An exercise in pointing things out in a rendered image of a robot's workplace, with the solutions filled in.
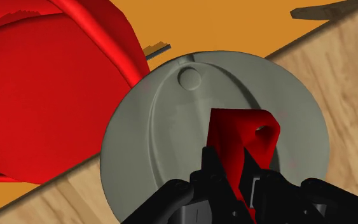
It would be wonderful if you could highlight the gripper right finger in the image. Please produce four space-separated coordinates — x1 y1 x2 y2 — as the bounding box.
239 146 358 224

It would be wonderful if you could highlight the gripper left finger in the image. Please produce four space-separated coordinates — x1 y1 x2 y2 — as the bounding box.
121 146 250 224

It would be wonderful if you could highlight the red angular object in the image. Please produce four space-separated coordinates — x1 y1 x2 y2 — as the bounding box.
205 108 281 224

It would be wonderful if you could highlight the grey round plate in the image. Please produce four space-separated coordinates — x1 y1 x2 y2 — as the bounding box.
99 50 331 223

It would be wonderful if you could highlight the small brown grey object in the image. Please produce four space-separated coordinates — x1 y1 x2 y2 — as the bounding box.
143 41 172 61

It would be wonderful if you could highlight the red chair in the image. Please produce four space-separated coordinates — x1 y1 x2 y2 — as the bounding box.
0 0 151 185

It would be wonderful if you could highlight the brown wooden furniture piece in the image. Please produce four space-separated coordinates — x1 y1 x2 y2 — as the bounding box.
290 0 358 22

